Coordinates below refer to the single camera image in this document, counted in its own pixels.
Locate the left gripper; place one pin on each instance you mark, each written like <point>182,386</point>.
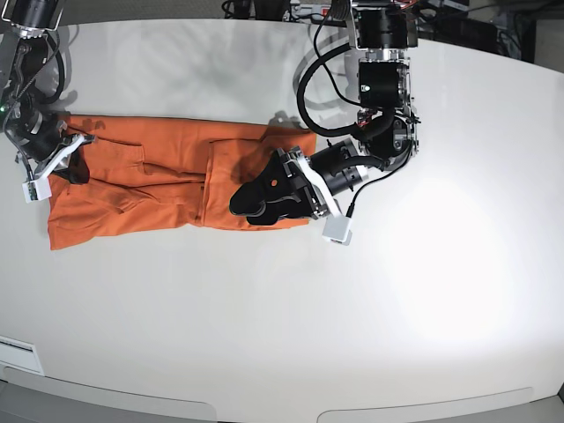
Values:
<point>282,191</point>

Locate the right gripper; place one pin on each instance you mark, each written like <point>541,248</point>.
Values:
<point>43,136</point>

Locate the orange T-shirt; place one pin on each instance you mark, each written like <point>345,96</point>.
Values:
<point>149,173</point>

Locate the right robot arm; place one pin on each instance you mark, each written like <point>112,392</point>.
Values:
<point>33,78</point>

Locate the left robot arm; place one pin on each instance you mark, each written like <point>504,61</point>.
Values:
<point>385,133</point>

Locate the white power strip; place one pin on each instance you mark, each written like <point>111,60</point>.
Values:
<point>317,9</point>

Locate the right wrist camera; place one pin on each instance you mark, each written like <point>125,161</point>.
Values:
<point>36,190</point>

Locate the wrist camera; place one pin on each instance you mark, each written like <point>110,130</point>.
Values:
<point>36,190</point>
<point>337,229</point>

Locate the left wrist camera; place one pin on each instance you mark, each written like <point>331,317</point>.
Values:
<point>337,229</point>

